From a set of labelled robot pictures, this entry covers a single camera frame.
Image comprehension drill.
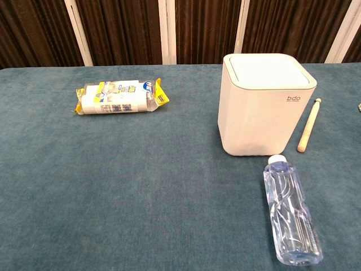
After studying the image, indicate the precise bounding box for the white plastic bin lid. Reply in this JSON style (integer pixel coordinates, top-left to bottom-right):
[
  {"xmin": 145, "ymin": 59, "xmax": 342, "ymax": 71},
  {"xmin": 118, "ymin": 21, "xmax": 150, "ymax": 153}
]
[{"xmin": 228, "ymin": 55, "xmax": 311, "ymax": 86}]

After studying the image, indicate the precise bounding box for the white plastic trash bin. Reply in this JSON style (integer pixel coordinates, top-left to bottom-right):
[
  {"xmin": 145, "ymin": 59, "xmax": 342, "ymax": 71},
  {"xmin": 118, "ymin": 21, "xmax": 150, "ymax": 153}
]
[{"xmin": 217, "ymin": 53, "xmax": 318, "ymax": 157}]

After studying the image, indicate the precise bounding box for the wooden stick with round knob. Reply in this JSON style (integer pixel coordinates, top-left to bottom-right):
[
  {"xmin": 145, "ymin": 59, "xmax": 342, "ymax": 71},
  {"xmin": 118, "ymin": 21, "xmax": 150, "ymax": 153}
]
[{"xmin": 297, "ymin": 97, "xmax": 323, "ymax": 154}]

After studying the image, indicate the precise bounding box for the clear plastic water bottle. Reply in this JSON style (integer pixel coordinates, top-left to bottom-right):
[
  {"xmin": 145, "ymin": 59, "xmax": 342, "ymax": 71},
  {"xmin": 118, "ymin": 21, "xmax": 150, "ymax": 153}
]
[{"xmin": 263, "ymin": 154, "xmax": 324, "ymax": 267}]

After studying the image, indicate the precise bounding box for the teal table cloth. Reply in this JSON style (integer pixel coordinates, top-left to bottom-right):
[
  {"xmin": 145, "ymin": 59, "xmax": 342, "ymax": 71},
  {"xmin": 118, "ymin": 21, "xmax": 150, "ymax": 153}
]
[{"xmin": 0, "ymin": 62, "xmax": 361, "ymax": 271}]

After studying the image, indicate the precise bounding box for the garbage bag rolls yellow package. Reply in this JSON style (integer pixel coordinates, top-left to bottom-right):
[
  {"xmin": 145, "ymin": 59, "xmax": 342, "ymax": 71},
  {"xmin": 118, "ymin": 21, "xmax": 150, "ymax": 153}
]
[{"xmin": 73, "ymin": 77, "xmax": 171, "ymax": 116}]

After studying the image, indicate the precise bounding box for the dark brown pleated curtain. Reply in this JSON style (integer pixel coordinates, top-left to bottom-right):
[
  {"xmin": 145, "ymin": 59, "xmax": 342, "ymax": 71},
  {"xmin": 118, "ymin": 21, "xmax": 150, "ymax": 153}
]
[{"xmin": 0, "ymin": 0, "xmax": 361, "ymax": 70}]

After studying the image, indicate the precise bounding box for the white vertical post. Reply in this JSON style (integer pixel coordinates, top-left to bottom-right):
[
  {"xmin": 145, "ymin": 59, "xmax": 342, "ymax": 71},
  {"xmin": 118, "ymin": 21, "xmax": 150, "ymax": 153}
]
[
  {"xmin": 234, "ymin": 0, "xmax": 251, "ymax": 56},
  {"xmin": 324, "ymin": 0, "xmax": 361, "ymax": 64},
  {"xmin": 64, "ymin": 0, "xmax": 94, "ymax": 67},
  {"xmin": 157, "ymin": 0, "xmax": 177, "ymax": 65}
]

